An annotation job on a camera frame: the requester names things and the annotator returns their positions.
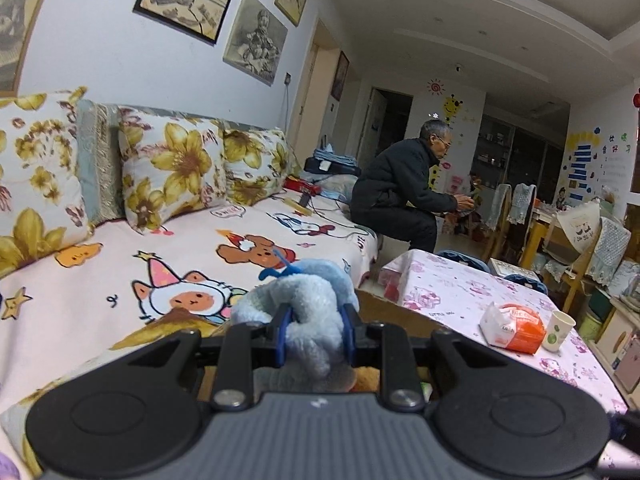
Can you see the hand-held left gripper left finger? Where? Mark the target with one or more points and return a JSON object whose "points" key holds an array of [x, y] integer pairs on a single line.
{"points": [[282, 340]]}

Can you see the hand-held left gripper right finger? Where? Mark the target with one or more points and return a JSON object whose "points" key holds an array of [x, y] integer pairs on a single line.
{"points": [[350, 340]]}

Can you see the light blue fluffy sock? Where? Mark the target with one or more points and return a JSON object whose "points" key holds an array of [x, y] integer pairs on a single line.
{"points": [[315, 305]]}

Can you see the cardboard box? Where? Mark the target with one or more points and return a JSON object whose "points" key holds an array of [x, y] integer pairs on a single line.
{"points": [[400, 310]]}

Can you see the green microfibre cloth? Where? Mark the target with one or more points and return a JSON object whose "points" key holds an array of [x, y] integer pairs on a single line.
{"points": [[426, 390]]}

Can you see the blue seat cushion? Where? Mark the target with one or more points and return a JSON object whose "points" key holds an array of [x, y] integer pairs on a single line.
{"points": [[525, 281], [460, 260]]}

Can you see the red box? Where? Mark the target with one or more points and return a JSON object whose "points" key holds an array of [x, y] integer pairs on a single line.
{"points": [[304, 186]]}

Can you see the orange tissue pack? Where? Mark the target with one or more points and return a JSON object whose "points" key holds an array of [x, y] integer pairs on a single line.
{"points": [[515, 330]]}

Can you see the pile of folded clothes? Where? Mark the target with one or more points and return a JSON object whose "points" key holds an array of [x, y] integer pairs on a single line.
{"points": [[332, 170]]}

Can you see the floral sofa cushion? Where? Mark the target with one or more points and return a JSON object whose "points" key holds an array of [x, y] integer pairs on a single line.
{"points": [[170, 165], [255, 165], [35, 185]]}

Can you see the chair with teal lace cover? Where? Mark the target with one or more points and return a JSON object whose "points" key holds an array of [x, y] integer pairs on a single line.
{"points": [[522, 202], [497, 210]]}

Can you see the white paper cup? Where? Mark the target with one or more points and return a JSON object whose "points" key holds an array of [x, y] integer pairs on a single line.
{"points": [[557, 332]]}

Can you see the green waste bin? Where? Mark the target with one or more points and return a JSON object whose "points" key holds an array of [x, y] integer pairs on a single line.
{"points": [[595, 310]]}

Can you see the dark glass cabinet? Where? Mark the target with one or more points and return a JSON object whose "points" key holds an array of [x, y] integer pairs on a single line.
{"points": [[520, 155]]}

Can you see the giraffe growth chart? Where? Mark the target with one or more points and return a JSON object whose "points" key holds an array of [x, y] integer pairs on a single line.
{"points": [[452, 107]]}

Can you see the chair with beige bib cover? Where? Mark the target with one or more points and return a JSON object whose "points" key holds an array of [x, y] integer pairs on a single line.
{"points": [[585, 240]]}

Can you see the teal lace sofa cover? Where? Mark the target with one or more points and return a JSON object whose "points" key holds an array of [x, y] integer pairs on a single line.
{"points": [[100, 160]]}

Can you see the dark framed portrait picture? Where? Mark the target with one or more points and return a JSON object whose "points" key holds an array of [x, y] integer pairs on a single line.
{"points": [[340, 76]]}

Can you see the cream cabinet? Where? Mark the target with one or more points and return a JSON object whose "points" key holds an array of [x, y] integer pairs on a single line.
{"points": [[620, 345]]}

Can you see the sun wall sticker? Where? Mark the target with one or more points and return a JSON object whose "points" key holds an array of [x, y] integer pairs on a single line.
{"points": [[436, 86]]}

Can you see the blue paper wall display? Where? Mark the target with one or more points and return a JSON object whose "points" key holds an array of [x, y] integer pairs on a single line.
{"points": [[582, 165]]}

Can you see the pencil sketch wall picture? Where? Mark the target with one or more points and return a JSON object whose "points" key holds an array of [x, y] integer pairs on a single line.
{"points": [[255, 40]]}

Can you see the grey sketch wall picture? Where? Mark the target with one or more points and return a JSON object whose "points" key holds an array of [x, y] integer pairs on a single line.
{"points": [[20, 20]]}

